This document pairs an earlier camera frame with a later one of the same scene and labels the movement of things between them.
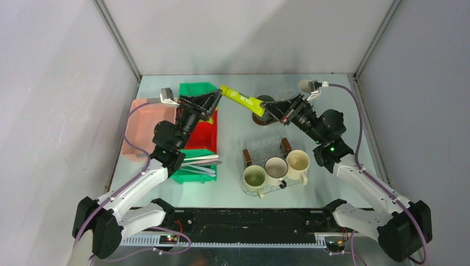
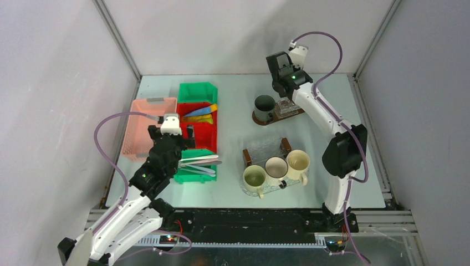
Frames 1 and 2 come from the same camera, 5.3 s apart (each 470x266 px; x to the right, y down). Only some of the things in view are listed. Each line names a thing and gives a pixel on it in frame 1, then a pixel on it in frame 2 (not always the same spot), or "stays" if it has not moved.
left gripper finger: (210, 107) -> (190, 134)
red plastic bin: (204, 136) stays
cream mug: (298, 163) stays
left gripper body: (188, 120) -> (179, 145)
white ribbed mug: (276, 169) stays
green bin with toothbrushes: (185, 175) stays
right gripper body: (305, 119) -> (290, 62)
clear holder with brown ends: (269, 149) stays
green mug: (254, 177) stays
